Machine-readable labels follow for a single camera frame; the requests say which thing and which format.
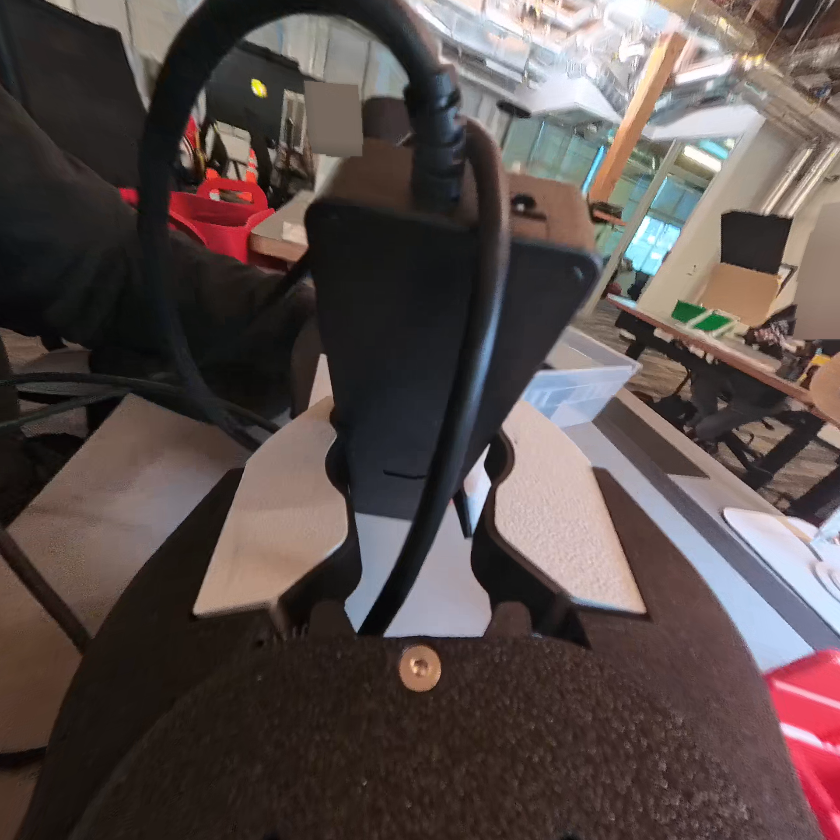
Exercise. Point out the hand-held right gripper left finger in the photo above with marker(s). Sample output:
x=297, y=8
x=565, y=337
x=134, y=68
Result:
x=275, y=525

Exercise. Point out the cardboard box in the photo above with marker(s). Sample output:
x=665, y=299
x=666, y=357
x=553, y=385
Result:
x=741, y=295

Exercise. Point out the red plastic bin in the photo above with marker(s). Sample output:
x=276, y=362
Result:
x=814, y=722

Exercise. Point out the background wooden table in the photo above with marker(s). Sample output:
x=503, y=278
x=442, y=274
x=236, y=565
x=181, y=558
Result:
x=722, y=351

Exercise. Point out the green bin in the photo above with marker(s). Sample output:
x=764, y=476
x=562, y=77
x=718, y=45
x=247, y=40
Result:
x=689, y=313

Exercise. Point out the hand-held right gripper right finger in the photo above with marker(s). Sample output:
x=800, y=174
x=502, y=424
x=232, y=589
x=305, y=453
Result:
x=558, y=525

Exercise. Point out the clear plastic bin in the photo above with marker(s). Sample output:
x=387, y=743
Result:
x=577, y=387

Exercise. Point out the black square panel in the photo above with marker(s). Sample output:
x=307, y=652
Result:
x=754, y=243

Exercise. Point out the person's left forearm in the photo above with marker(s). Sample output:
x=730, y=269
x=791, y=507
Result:
x=65, y=262

